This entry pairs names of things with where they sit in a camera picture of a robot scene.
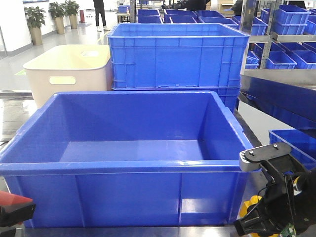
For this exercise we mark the potted plant left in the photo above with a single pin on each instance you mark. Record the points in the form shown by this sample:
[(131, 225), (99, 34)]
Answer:
[(35, 19)]

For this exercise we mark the standing person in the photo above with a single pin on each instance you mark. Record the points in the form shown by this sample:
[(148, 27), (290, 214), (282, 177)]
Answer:
[(100, 12)]

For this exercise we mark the yellow toy brick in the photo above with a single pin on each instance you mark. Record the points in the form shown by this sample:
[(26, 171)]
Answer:
[(246, 204)]

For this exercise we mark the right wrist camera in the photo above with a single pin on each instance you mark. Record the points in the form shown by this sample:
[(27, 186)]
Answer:
[(250, 160)]

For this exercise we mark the large blue target bin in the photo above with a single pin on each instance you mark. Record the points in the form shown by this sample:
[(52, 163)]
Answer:
[(129, 159)]

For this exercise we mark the potted plant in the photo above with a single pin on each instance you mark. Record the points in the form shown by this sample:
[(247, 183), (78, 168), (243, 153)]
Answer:
[(57, 12), (35, 19), (72, 9)]

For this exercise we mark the red cube block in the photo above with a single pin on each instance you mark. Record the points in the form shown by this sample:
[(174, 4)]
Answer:
[(11, 199)]

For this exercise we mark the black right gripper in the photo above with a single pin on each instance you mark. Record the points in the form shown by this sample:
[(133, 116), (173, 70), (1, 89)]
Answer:
[(288, 201)]

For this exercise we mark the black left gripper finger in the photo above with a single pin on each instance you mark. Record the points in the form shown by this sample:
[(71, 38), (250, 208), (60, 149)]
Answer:
[(11, 215)]

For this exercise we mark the tall blue crate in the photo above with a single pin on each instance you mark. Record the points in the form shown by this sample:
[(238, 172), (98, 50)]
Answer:
[(176, 56)]

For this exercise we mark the beige plastic tub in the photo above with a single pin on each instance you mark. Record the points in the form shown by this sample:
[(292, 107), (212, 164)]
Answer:
[(71, 67)]

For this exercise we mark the potted plant middle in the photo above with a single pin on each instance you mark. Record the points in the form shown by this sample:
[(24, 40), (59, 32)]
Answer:
[(57, 12)]

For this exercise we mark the potted plant right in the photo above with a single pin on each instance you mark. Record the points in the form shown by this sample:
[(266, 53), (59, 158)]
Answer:
[(72, 9)]

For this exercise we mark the blue bin beside target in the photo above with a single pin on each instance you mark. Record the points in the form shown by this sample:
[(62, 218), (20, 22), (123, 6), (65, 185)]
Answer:
[(303, 146)]

